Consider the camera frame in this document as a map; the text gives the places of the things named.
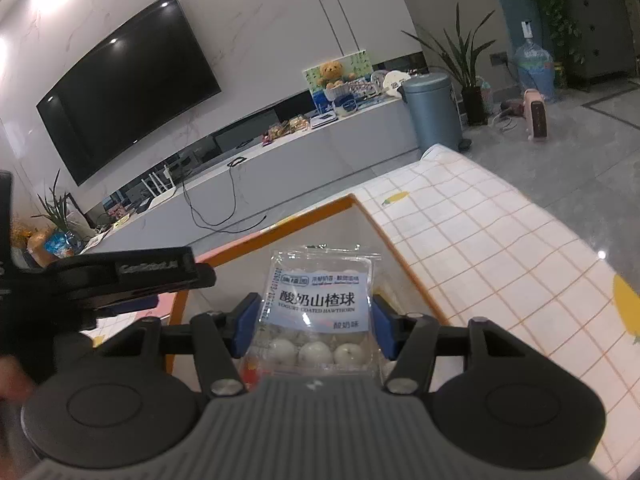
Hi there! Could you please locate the clear packet of white balls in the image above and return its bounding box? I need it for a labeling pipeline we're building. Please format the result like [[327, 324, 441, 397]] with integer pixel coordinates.
[[242, 245, 396, 394]]

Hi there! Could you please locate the thin-leaf green plant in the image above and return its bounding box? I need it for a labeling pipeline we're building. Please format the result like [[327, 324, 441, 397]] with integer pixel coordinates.
[[36, 168, 89, 247]]

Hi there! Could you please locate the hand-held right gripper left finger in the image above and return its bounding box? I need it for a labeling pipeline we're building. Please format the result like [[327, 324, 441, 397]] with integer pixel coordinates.
[[97, 293, 262, 398]]

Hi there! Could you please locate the bushy green leafy plant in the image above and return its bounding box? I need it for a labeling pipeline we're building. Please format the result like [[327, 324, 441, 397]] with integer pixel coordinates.
[[504, 0, 587, 67]]

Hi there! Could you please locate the blue water bottle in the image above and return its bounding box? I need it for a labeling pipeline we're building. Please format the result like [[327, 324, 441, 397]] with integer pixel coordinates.
[[513, 19, 559, 104]]

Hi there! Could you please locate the black cable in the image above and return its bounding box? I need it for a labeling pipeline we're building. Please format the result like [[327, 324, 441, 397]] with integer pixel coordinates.
[[180, 157, 269, 232]]

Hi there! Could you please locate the checked lemon print tablecloth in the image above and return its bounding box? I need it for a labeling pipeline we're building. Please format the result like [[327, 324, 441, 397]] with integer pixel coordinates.
[[354, 142, 640, 480]]

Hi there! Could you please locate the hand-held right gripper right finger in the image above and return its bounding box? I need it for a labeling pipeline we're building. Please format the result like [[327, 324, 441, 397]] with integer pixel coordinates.
[[372, 293, 524, 396]]

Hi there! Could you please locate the red snack bag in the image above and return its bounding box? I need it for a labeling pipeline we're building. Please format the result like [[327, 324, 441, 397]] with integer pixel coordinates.
[[239, 357, 267, 394]]

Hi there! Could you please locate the black television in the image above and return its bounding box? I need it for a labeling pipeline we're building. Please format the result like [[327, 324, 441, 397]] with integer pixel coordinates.
[[35, 0, 223, 186]]

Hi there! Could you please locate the white router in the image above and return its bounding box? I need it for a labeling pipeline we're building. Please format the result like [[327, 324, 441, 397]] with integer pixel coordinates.
[[141, 164, 179, 207]]

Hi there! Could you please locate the pile of small snack packets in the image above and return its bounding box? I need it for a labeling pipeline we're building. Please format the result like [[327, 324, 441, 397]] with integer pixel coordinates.
[[261, 114, 312, 147]]

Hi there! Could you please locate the pink space heater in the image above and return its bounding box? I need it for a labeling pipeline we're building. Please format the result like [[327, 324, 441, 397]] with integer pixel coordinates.
[[521, 87, 552, 143]]

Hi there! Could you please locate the blue snack packet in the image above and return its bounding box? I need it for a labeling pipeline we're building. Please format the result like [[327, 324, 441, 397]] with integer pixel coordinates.
[[43, 232, 77, 258]]

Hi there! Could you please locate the blue-grey trash bin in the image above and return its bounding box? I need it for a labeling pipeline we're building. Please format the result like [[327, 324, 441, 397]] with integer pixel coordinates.
[[401, 72, 467, 154]]

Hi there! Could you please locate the dark grey cabinet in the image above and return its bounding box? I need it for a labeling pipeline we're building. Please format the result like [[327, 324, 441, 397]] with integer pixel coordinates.
[[554, 0, 639, 93]]

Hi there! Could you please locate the brown teddy bear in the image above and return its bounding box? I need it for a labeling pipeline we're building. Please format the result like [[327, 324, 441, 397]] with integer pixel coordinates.
[[317, 60, 359, 89]]

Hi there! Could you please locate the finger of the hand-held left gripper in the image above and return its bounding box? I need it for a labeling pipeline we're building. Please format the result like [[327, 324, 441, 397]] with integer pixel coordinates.
[[192, 263, 217, 288]]

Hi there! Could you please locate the person's left hand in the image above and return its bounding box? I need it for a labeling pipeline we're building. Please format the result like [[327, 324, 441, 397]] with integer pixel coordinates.
[[0, 356, 37, 404]]

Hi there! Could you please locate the long-leaf plant in black pot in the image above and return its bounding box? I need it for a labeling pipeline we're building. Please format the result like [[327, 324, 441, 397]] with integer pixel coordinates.
[[401, 1, 507, 127]]

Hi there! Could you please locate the green printed gift box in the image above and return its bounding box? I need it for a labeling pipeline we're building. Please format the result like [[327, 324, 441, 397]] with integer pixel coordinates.
[[303, 50, 374, 95]]

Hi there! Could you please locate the grey TV cabinet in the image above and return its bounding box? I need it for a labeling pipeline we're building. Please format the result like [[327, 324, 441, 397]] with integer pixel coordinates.
[[80, 94, 427, 257]]

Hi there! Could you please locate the orange bag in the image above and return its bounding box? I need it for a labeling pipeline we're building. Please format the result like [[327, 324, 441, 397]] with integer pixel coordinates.
[[26, 230, 59, 268]]

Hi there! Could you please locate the orange storage box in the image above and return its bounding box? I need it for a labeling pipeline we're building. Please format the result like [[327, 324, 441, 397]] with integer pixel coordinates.
[[167, 192, 452, 377]]

